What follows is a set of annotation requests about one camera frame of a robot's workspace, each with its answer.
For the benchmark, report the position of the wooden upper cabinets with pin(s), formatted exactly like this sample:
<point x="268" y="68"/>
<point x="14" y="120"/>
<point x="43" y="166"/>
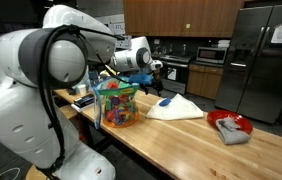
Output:
<point x="181" y="16"/>

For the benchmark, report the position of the grey cloth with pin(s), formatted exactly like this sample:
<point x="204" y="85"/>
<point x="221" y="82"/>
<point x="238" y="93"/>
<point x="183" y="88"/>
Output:
<point x="232" y="133"/>

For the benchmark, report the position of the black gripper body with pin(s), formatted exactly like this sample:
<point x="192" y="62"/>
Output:
<point x="156" y="81"/>

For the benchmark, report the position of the round wooden stool seat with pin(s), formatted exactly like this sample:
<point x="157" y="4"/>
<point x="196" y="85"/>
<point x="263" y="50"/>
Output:
<point x="32" y="173"/>

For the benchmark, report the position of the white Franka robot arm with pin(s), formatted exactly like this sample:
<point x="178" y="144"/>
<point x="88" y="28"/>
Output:
<point x="17" y="110"/>

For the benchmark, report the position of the black box on white book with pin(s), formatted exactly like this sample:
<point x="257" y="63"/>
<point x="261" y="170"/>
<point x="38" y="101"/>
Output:
<point x="83" y="101"/>

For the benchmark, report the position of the clear bag of foam blocks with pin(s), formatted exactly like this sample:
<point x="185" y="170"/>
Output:
<point x="119" y="106"/>

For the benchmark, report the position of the silver microwave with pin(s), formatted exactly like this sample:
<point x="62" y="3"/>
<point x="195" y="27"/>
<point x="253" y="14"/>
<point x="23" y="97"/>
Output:
<point x="211" y="55"/>

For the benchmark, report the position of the white towel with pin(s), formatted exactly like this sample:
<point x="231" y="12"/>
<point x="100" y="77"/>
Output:
<point x="177" y="110"/>

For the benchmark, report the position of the white paper cup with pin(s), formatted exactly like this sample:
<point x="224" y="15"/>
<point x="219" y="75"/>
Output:
<point x="82" y="90"/>

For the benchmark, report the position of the white stack on microwave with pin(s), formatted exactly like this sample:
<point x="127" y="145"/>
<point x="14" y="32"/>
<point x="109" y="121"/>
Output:
<point x="223" y="43"/>

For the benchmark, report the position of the blue plush block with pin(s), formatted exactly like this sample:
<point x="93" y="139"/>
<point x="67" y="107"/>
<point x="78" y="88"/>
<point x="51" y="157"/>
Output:
<point x="165" y="101"/>

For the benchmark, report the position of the red plate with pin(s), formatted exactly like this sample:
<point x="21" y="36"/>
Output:
<point x="237" y="118"/>

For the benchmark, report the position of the stainless steel oven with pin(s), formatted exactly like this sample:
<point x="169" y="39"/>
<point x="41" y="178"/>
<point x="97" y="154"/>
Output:
<point x="176" y="71"/>

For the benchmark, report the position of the red-legged wooden stool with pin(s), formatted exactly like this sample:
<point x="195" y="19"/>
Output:
<point x="68" y="111"/>

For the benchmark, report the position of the wooden lower cabinet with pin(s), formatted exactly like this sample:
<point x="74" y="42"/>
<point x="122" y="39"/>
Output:
<point x="204" y="81"/>

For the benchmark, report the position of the stainless steel refrigerator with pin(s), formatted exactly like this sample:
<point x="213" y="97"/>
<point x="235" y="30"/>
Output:
<point x="261" y="66"/>

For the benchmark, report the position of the green cabinet sticker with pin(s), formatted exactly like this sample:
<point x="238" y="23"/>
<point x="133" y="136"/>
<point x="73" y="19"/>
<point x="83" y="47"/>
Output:
<point x="188" y="26"/>

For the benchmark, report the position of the white wall posters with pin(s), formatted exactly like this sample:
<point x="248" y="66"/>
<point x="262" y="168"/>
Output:
<point x="117" y="26"/>

